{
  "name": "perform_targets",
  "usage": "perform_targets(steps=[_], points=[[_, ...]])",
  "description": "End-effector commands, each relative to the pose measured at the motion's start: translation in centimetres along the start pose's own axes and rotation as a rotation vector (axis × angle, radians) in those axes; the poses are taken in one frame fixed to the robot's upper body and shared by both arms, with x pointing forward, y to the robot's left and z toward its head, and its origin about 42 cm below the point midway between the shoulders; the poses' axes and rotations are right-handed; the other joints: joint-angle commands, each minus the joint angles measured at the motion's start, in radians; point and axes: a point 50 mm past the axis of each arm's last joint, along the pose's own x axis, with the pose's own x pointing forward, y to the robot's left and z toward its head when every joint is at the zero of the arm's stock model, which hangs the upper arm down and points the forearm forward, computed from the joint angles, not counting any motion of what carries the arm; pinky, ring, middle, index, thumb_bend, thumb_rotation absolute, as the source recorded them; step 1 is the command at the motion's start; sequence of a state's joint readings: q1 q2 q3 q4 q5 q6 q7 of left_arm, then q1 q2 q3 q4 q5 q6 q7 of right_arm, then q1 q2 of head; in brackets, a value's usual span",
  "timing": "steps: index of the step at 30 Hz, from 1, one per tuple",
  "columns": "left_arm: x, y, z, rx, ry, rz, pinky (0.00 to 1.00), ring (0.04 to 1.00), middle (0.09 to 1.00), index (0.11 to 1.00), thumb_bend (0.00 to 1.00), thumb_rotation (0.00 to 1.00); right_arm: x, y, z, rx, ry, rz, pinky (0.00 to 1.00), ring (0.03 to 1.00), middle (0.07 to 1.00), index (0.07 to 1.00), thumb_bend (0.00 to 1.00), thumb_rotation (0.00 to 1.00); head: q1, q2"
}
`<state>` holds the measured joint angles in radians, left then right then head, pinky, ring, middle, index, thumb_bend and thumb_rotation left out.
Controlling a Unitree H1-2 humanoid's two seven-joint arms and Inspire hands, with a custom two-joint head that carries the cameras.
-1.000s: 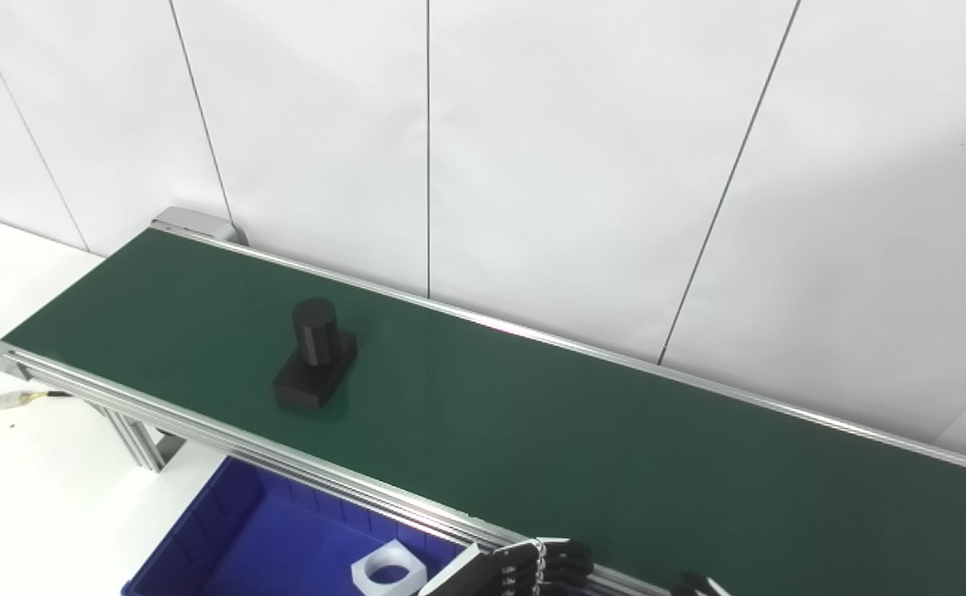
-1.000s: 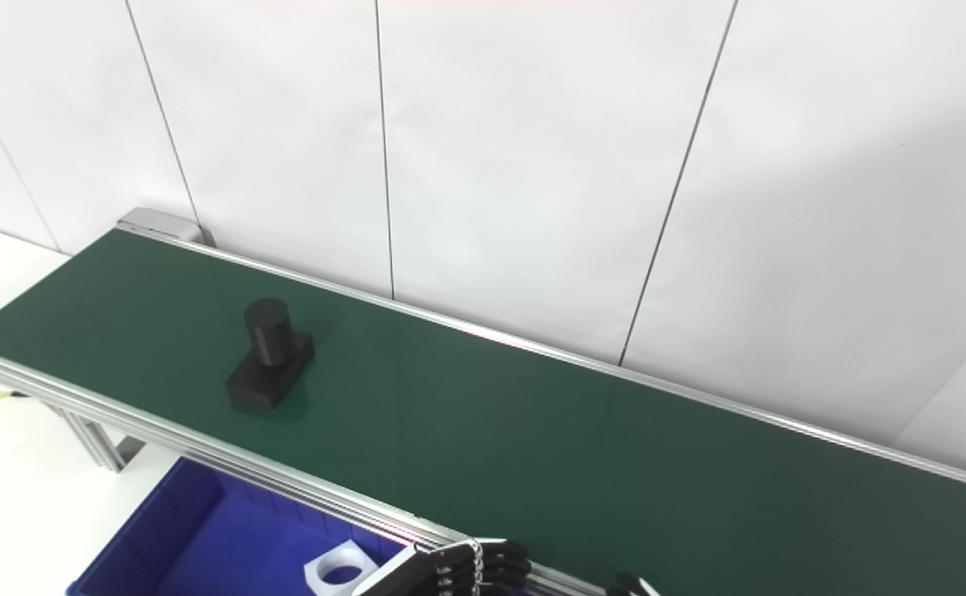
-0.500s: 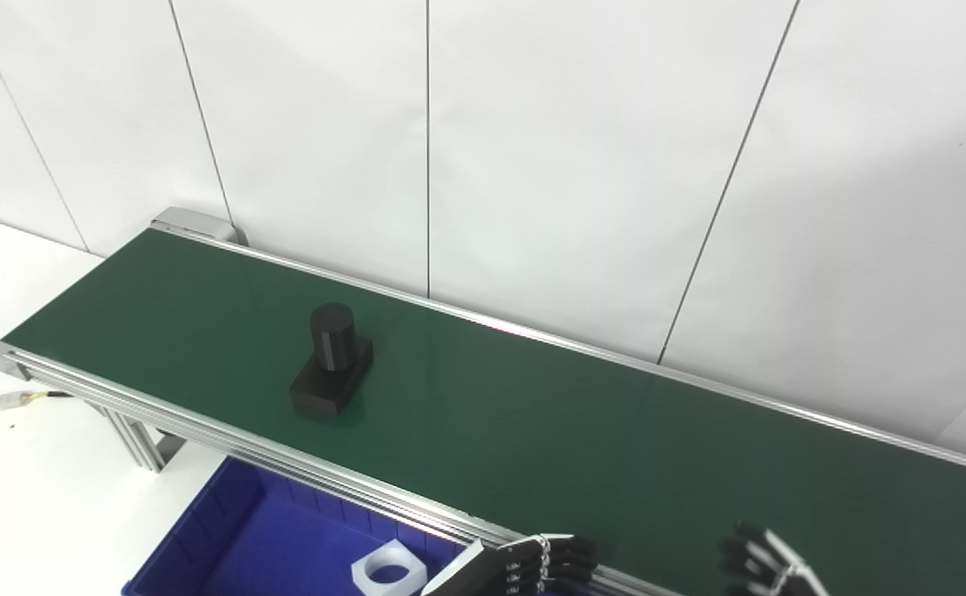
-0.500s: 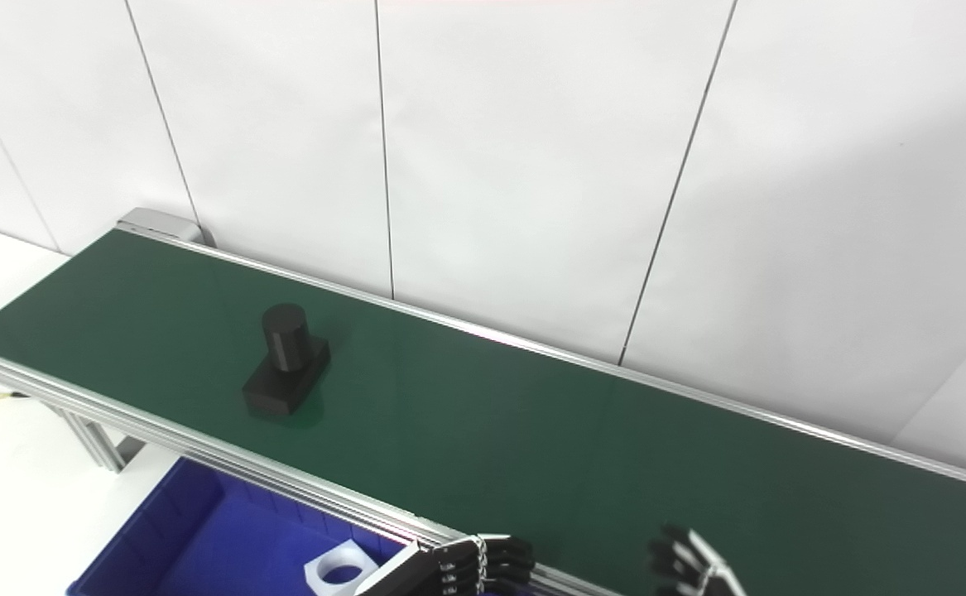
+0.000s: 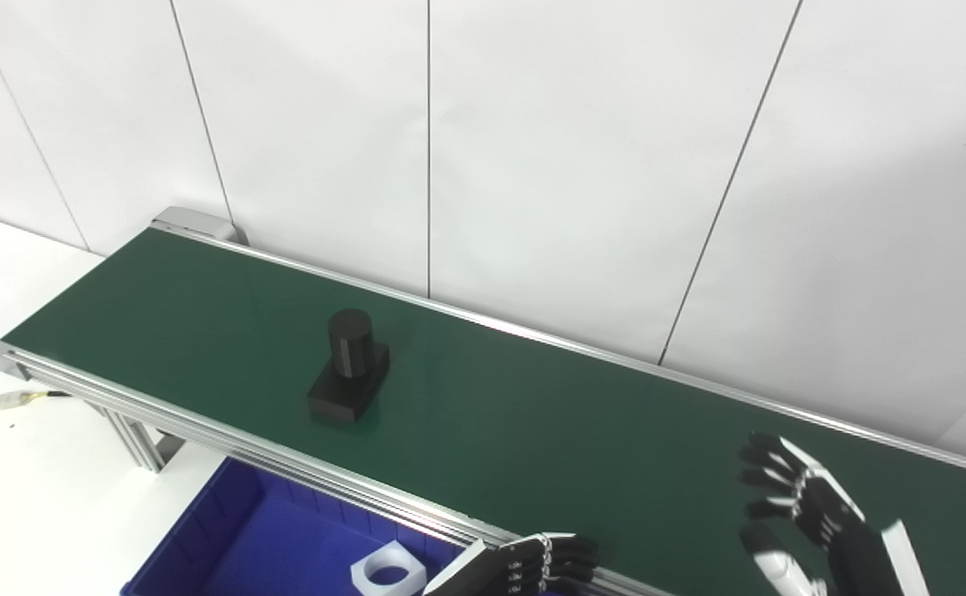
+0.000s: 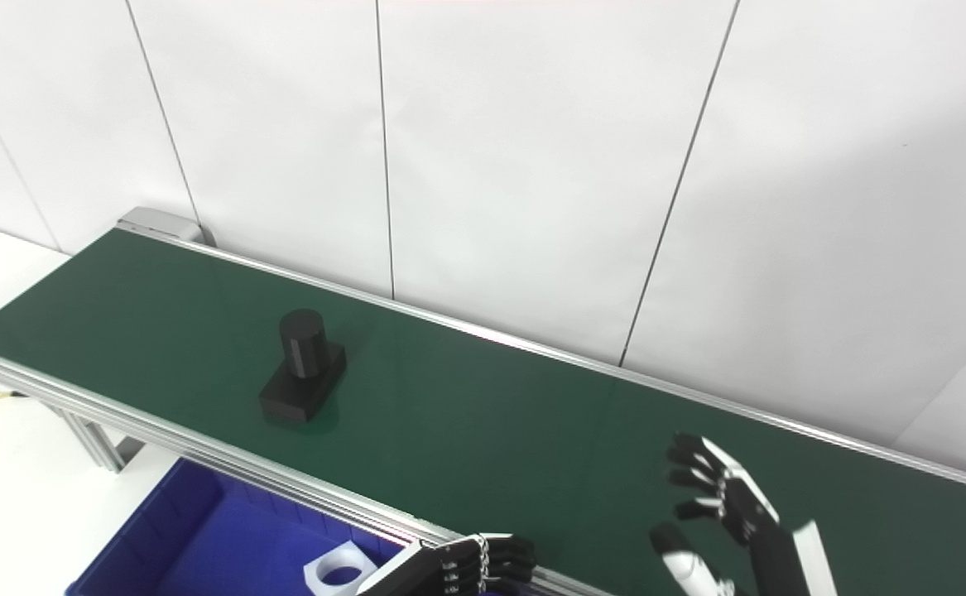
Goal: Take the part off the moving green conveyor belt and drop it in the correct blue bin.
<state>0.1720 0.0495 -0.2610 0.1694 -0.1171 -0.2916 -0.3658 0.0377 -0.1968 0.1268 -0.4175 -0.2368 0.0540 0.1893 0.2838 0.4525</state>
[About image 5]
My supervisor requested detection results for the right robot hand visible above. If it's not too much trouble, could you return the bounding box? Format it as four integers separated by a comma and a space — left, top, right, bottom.
735, 432, 935, 596

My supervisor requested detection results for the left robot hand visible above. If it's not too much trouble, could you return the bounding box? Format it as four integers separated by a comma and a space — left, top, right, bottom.
421, 532, 599, 596

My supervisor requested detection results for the black cylinder block part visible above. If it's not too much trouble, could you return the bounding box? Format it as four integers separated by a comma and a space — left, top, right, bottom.
306, 309, 391, 425

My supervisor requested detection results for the green conveyor belt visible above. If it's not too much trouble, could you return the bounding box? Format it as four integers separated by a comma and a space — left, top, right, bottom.
0, 205, 966, 596
2, 228, 966, 596

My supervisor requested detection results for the white square part with hole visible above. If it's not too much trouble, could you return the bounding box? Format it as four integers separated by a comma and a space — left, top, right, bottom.
350, 541, 428, 596

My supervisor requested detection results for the blue plastic bin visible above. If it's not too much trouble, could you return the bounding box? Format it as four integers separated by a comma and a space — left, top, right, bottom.
121, 457, 483, 596

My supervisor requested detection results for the cable with yellow connector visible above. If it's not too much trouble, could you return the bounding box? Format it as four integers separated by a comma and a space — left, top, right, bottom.
0, 391, 74, 427

